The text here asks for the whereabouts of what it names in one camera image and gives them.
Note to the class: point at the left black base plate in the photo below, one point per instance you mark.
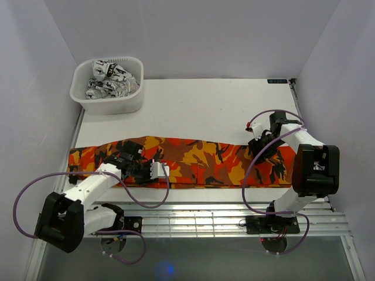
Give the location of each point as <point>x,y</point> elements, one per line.
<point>126,225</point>

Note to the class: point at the small black label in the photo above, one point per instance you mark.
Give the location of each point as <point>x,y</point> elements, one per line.
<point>277,81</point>

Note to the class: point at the aluminium rail frame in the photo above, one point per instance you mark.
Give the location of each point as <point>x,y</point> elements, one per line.
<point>208,242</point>

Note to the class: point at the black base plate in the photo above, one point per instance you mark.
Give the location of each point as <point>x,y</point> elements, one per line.
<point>126,225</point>
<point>272,224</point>

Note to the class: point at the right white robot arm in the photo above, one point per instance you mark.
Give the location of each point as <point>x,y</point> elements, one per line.
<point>315,172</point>

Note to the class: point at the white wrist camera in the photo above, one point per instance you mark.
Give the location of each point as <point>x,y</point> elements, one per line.
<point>159,170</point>
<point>256,129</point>

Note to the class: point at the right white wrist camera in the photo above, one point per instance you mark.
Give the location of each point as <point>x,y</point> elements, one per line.
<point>256,129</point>

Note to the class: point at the orange camouflage trousers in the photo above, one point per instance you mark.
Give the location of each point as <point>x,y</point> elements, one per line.
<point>200,164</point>

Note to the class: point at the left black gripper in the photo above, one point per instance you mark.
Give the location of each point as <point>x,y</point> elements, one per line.
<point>146,180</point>

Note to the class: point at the black white printed garment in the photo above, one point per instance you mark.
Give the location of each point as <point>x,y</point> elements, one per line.
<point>110,81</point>

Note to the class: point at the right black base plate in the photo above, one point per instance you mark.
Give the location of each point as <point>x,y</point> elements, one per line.
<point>272,224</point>

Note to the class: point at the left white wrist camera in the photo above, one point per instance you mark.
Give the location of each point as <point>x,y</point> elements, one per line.
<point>159,170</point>

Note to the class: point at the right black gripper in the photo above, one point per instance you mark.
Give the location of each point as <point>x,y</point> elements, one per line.
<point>254,145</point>

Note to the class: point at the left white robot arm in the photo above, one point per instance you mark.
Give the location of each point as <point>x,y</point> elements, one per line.
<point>67,217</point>

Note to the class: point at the white plastic basket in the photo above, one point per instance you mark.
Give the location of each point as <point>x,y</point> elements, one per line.
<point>108,106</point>

